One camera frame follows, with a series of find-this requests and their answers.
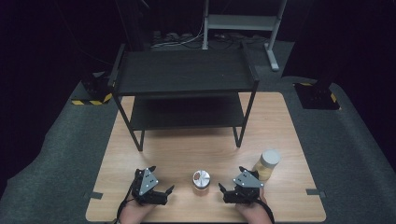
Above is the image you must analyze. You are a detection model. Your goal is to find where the person's left hand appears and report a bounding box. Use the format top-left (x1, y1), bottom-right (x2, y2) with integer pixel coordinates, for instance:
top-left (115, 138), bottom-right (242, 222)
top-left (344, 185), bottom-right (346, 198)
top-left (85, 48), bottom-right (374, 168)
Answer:
top-left (120, 199), bottom-right (158, 224)

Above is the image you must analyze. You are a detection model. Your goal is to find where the grey tape piece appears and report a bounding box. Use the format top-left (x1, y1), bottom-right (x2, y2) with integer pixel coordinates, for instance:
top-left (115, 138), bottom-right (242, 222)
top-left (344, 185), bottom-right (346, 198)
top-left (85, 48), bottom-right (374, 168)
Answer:
top-left (305, 188), bottom-right (327, 200)
top-left (83, 190), bottom-right (105, 201)

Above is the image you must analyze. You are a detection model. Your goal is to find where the tangle of dark cables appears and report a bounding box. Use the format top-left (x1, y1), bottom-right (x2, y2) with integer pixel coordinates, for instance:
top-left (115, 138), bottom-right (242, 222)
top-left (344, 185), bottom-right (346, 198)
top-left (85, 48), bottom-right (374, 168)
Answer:
top-left (162, 31), bottom-right (269, 50)

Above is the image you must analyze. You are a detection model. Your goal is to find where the white cable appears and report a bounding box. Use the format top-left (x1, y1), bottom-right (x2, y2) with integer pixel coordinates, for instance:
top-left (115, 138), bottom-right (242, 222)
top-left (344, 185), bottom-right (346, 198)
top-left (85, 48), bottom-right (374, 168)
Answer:
top-left (150, 18), bottom-right (206, 49)

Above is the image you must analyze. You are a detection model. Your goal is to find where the person's right hand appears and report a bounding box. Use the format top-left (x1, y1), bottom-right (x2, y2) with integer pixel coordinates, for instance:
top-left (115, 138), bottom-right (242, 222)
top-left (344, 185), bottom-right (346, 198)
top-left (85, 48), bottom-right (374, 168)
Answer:
top-left (234, 189), bottom-right (273, 224)

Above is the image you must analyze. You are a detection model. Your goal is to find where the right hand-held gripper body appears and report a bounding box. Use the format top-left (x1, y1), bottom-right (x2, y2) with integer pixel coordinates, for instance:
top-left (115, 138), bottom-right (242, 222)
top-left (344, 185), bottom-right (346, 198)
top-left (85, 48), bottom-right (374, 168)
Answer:
top-left (222, 170), bottom-right (265, 205)

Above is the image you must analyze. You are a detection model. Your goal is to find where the black two-tier shelf rack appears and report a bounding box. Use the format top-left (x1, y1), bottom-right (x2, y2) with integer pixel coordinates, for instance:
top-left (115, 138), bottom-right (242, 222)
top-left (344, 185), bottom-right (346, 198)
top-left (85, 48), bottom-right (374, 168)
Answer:
top-left (106, 41), bottom-right (261, 152)

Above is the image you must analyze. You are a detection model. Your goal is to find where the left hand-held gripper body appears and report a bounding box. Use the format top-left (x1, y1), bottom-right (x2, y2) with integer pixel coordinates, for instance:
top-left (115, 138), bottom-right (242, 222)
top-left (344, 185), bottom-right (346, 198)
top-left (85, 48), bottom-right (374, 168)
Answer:
top-left (130, 167), bottom-right (169, 206)

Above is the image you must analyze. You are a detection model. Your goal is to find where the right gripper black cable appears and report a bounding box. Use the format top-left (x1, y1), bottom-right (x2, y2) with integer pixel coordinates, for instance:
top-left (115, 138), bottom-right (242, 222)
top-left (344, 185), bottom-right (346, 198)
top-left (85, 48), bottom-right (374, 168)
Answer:
top-left (260, 199), bottom-right (276, 224)

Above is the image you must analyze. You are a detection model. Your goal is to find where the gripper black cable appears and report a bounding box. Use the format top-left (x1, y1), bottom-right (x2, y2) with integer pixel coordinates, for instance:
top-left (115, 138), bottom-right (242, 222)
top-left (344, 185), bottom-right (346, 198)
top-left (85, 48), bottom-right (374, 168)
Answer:
top-left (260, 199), bottom-right (276, 224)
top-left (116, 181), bottom-right (138, 224)

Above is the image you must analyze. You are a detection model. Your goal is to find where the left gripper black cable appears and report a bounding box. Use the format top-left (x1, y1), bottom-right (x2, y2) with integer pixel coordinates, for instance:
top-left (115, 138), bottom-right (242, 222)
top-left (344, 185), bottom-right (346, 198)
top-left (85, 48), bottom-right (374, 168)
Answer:
top-left (116, 181), bottom-right (138, 224)

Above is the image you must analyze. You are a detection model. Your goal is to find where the black base with striped tape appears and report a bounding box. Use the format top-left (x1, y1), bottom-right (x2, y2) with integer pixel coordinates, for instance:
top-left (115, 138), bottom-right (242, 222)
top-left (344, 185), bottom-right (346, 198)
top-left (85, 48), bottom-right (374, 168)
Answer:
top-left (292, 79), bottom-right (342, 110)
top-left (70, 72), bottom-right (114, 106)

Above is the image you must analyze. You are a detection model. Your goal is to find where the glass jar with white lid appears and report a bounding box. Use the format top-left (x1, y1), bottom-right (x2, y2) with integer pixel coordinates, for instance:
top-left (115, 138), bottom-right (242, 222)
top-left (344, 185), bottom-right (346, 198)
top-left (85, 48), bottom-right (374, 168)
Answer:
top-left (252, 148), bottom-right (282, 182)

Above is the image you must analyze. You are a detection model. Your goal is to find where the grey metal stand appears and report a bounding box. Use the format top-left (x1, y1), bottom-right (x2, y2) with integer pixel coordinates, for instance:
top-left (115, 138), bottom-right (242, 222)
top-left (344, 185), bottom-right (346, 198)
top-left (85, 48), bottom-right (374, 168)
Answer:
top-left (201, 0), bottom-right (288, 73)

